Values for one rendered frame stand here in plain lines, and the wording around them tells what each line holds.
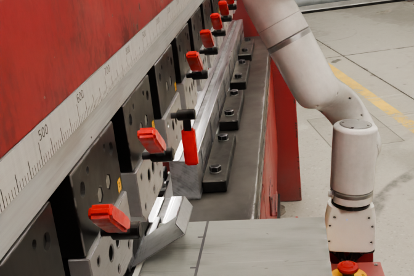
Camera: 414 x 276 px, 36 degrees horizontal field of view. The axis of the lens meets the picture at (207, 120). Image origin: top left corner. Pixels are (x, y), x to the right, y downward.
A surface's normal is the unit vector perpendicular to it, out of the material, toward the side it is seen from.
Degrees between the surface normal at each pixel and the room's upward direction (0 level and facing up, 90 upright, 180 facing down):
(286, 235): 0
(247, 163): 0
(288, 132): 90
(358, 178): 91
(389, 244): 0
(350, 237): 88
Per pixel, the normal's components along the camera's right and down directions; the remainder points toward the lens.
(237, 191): -0.11, -0.94
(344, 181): -0.54, 0.29
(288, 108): -0.11, 0.33
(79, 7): 0.99, -0.06
